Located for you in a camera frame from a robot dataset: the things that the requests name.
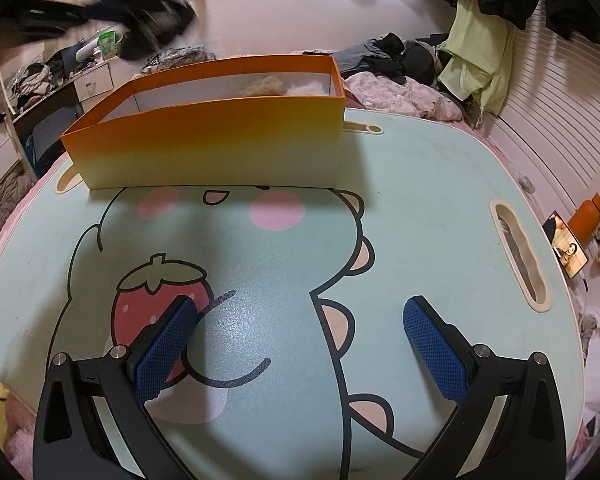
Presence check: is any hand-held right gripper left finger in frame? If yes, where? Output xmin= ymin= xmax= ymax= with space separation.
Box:
xmin=32 ymin=295 xmax=198 ymax=480

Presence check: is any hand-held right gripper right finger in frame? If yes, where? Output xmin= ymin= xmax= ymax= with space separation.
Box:
xmin=402 ymin=296 xmax=567 ymax=480

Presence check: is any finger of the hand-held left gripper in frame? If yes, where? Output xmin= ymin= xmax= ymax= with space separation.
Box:
xmin=0 ymin=0 xmax=131 ymax=43

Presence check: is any orange cardboard box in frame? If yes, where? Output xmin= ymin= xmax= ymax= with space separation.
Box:
xmin=61 ymin=54 xmax=347 ymax=191

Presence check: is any green and white cup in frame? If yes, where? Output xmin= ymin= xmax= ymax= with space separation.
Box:
xmin=97 ymin=30 xmax=118 ymax=58

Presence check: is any clothes pile on desk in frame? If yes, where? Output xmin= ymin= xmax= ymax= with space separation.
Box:
xmin=2 ymin=50 xmax=81 ymax=111

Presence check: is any white desk drawer cabinet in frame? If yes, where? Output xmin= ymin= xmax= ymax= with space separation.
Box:
xmin=72 ymin=57 xmax=116 ymax=101

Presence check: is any black bag under desk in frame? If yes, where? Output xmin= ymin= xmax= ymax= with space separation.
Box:
xmin=22 ymin=105 xmax=78 ymax=171

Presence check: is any grey patterned cloth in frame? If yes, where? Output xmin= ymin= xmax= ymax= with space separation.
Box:
xmin=145 ymin=46 xmax=216 ymax=73

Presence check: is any smartphone with lit screen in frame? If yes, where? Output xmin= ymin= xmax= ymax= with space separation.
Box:
xmin=544 ymin=211 xmax=590 ymax=281

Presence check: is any pink fluffy rug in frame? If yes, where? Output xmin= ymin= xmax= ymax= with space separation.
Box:
xmin=0 ymin=390 xmax=38 ymax=466

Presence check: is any orange bottle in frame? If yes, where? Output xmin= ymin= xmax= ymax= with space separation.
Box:
xmin=567 ymin=194 xmax=600 ymax=241

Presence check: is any light green hanging garment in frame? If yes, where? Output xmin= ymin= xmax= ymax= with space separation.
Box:
xmin=437 ymin=0 xmax=516 ymax=113

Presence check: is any pile of dark clothes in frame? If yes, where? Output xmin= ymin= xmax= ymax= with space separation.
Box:
xmin=332 ymin=32 xmax=453 ymax=96

